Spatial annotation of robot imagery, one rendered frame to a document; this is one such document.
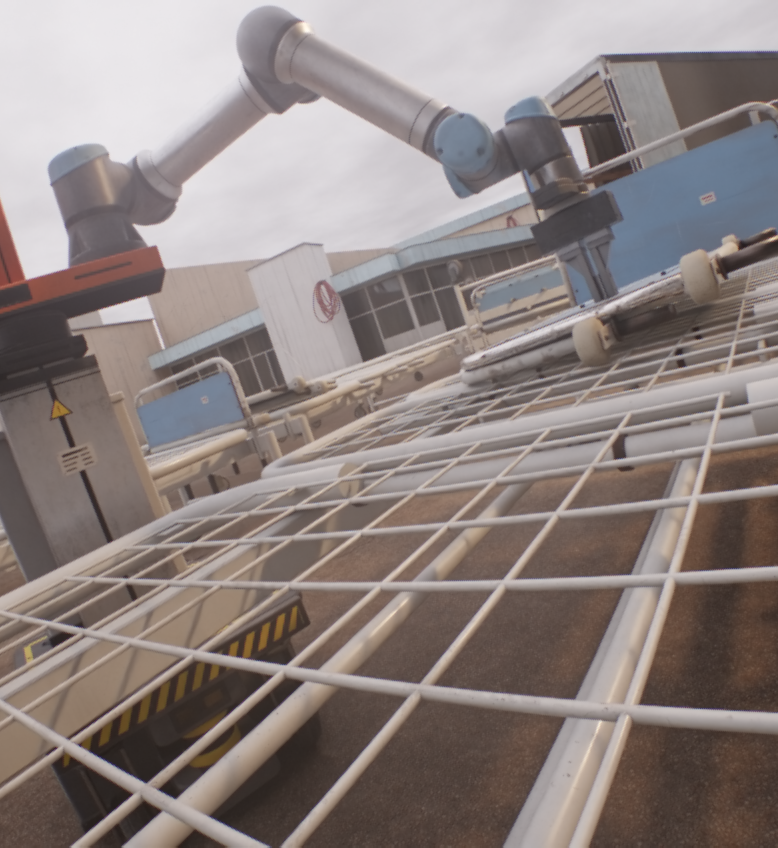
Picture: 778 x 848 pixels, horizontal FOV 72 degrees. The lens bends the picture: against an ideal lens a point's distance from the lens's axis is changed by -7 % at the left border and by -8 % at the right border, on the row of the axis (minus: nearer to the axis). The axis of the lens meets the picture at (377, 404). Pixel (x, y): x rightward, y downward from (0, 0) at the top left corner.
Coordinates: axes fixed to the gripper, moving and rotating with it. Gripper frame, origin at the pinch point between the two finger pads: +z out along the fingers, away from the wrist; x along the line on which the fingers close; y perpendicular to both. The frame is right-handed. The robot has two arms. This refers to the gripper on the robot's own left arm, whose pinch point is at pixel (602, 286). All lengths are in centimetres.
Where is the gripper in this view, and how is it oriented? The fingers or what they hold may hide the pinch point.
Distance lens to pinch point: 95.8
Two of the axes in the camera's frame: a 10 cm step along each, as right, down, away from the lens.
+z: 3.9, 9.2, 0.4
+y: 5.7, -2.7, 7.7
